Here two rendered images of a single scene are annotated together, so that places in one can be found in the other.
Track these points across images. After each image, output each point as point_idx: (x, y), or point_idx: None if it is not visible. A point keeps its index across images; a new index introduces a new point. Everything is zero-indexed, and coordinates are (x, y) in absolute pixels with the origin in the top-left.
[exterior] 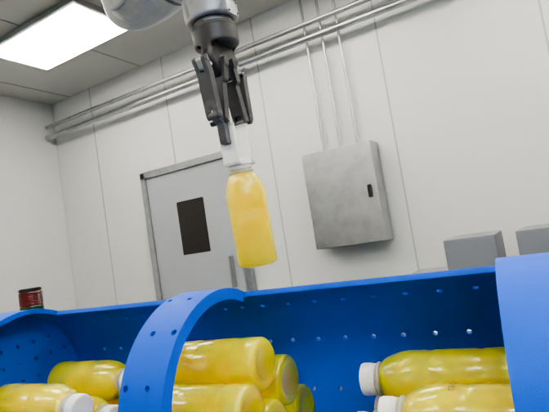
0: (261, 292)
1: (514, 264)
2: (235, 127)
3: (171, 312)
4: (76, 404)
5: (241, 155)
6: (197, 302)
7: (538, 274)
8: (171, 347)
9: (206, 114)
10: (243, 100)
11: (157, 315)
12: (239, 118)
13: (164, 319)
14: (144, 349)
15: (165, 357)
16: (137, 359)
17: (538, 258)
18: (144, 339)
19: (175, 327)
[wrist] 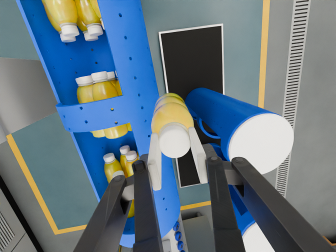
0: (133, 132)
1: (129, 238)
2: (198, 164)
3: (73, 119)
4: (66, 35)
5: (190, 140)
6: (84, 131)
7: (123, 241)
8: (67, 130)
9: (109, 186)
10: (253, 211)
11: (69, 111)
12: (234, 169)
13: (70, 118)
14: (60, 115)
15: (65, 128)
16: (58, 112)
17: (134, 243)
18: (61, 112)
19: (70, 128)
